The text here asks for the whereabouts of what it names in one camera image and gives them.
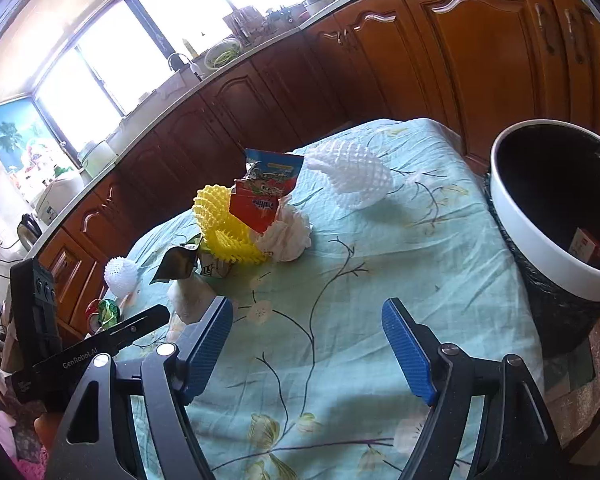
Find red snack packet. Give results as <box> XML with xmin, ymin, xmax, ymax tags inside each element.
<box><xmin>228</xmin><ymin>172</ymin><xmax>293</xmax><ymax>235</ymax></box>

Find blue snack packet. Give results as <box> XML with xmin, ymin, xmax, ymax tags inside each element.
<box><xmin>243</xmin><ymin>148</ymin><xmax>306</xmax><ymax>196</ymax></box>

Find beach wall poster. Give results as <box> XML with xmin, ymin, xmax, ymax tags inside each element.
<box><xmin>0</xmin><ymin>97</ymin><xmax>76</xmax><ymax>201</ymax></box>

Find wooden utensil rack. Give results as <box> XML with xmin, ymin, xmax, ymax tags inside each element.
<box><xmin>223</xmin><ymin>5</ymin><xmax>266</xmax><ymax>41</ymax></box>

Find pink patterned cloth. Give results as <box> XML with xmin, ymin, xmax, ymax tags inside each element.
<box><xmin>0</xmin><ymin>400</ymin><xmax>46</xmax><ymax>480</ymax></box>

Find speckled kitchen countertop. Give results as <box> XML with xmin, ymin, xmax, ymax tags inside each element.
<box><xmin>30</xmin><ymin>0</ymin><xmax>546</xmax><ymax>261</ymax></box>

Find kitchen window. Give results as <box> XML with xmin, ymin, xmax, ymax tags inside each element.
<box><xmin>30</xmin><ymin>0</ymin><xmax>331</xmax><ymax>151</ymax></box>

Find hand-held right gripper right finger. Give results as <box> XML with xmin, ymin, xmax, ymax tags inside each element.
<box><xmin>381</xmin><ymin>298</ymin><xmax>566</xmax><ymax>480</ymax></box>

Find light green floral tablecloth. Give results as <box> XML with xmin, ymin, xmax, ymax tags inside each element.
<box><xmin>102</xmin><ymin>117</ymin><xmax>546</xmax><ymax>480</ymax></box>

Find white-rimmed bin with black bag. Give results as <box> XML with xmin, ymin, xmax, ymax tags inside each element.
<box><xmin>485</xmin><ymin>119</ymin><xmax>600</xmax><ymax>361</ymax></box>

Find large white foam fruit net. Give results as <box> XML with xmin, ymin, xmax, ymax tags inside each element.
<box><xmin>304</xmin><ymin>140</ymin><xmax>395</xmax><ymax>211</ymax></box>

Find small red box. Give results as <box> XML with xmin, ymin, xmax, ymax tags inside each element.
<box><xmin>567</xmin><ymin>227</ymin><xmax>600</xmax><ymax>263</ymax></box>

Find dark foil wrapper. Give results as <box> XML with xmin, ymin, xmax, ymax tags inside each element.
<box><xmin>151</xmin><ymin>245</ymin><xmax>201</xmax><ymax>283</ymax></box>

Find silver floor mat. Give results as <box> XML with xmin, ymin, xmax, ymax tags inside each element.
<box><xmin>545</xmin><ymin>320</ymin><xmax>600</xmax><ymax>461</ymax></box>

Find white tissue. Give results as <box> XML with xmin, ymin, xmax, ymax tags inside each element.
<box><xmin>254</xmin><ymin>200</ymin><xmax>313</xmax><ymax>263</ymax></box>

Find small white foam fruit net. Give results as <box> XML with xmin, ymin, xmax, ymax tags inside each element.
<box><xmin>103</xmin><ymin>257</ymin><xmax>140</xmax><ymax>297</ymax></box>

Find green and red candy wrapper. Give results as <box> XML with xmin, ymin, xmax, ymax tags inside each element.
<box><xmin>86</xmin><ymin>297</ymin><xmax>123</xmax><ymax>333</ymax></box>

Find white rice cooker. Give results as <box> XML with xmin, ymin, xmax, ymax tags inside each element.
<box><xmin>34</xmin><ymin>172</ymin><xmax>86</xmax><ymax>226</ymax></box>

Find small white printed wrapper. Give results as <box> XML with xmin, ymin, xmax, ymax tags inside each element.
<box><xmin>197</xmin><ymin>250</ymin><xmax>231</xmax><ymax>281</ymax></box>

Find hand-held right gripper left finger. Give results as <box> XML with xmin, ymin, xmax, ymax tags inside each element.
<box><xmin>44</xmin><ymin>296</ymin><xmax>234</xmax><ymax>480</ymax></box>

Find bowl of green vegetables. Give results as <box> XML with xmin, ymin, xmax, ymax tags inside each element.
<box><xmin>203</xmin><ymin>37</ymin><xmax>243</xmax><ymax>70</ymax></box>

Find wooden kitchen base cabinets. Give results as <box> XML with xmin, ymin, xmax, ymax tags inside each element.
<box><xmin>37</xmin><ymin>0</ymin><xmax>600</xmax><ymax>341</ymax></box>

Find steel kettle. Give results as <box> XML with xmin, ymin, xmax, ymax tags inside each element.
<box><xmin>17</xmin><ymin>212</ymin><xmax>43</xmax><ymax>253</ymax></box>

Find yellow foam fruit net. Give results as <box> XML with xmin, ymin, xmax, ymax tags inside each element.
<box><xmin>192</xmin><ymin>184</ymin><xmax>271</xmax><ymax>265</ymax></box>

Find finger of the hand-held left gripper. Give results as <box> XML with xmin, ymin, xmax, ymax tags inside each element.
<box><xmin>97</xmin><ymin>305</ymin><xmax>172</xmax><ymax>356</ymax></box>

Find white lidded container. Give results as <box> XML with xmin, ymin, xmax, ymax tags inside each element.
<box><xmin>77</xmin><ymin>137</ymin><xmax>118</xmax><ymax>178</ymax></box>

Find sink faucet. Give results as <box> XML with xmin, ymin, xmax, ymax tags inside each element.
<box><xmin>167</xmin><ymin>52</ymin><xmax>203</xmax><ymax>81</ymax></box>

